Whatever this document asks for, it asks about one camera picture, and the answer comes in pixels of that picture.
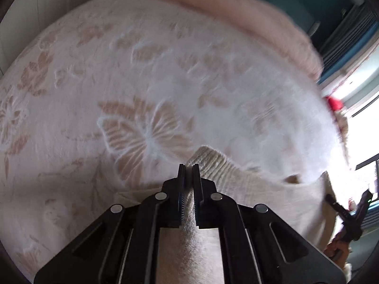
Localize pink folded duvet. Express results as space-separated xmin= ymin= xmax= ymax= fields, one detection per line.
xmin=167 ymin=0 xmax=323 ymax=80

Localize cream cloth by window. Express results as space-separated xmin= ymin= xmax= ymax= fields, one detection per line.
xmin=335 ymin=111 xmax=349 ymax=163

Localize pink floral bed blanket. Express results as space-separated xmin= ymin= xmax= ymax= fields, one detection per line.
xmin=1 ymin=0 xmax=346 ymax=280

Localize red cloth by window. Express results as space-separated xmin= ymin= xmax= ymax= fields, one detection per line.
xmin=324 ymin=96 xmax=344 ymax=112

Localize grey window curtain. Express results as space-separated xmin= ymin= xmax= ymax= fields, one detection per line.
xmin=319 ymin=4 xmax=378 ymax=83

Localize person's right hand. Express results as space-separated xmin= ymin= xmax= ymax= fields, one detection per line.
xmin=324 ymin=229 xmax=349 ymax=265

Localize white wardrobe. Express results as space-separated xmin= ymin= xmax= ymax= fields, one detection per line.
xmin=1 ymin=0 xmax=89 ymax=74

